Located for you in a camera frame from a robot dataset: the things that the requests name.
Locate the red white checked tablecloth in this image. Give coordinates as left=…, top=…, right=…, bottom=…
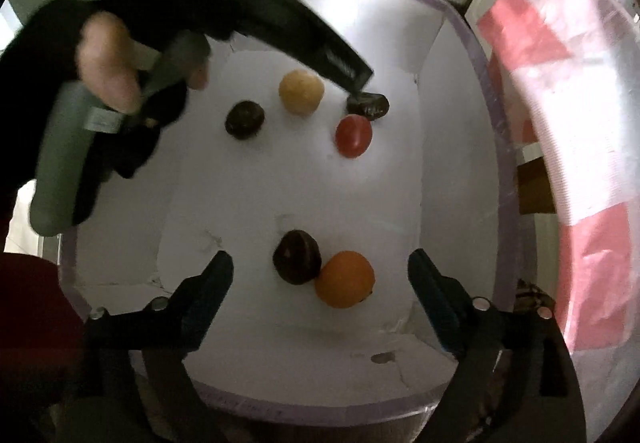
left=477, top=0, right=640, bottom=443

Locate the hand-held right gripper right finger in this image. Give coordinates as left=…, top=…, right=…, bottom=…
left=407, top=248, right=586, bottom=443

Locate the white box with purple rim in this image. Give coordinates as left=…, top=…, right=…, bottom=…
left=57, top=0, right=526, bottom=426

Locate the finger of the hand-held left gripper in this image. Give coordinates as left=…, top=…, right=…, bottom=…
left=235, top=0, right=376, bottom=100

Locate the large orange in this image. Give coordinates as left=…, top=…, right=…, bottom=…
left=314, top=250, right=376, bottom=309

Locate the dark wrinkled fruit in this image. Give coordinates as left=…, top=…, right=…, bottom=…
left=346, top=93, right=390, bottom=122

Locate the person's left hand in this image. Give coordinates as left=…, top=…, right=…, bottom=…
left=0, top=0, right=211, bottom=184

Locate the dark brown fruit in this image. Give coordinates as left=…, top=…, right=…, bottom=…
left=224, top=100, right=266, bottom=140

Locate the small striped yellow melon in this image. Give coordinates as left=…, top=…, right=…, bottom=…
left=278, top=70, right=325, bottom=116

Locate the dark avocado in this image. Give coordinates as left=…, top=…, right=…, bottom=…
left=272, top=229, right=322, bottom=285

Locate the person's red clothing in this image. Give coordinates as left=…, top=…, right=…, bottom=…
left=0, top=248, right=88, bottom=399

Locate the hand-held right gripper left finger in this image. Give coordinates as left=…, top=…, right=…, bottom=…
left=85, top=250, right=235, bottom=443

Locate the small red tomato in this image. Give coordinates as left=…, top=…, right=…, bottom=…
left=334, top=114, right=373, bottom=160

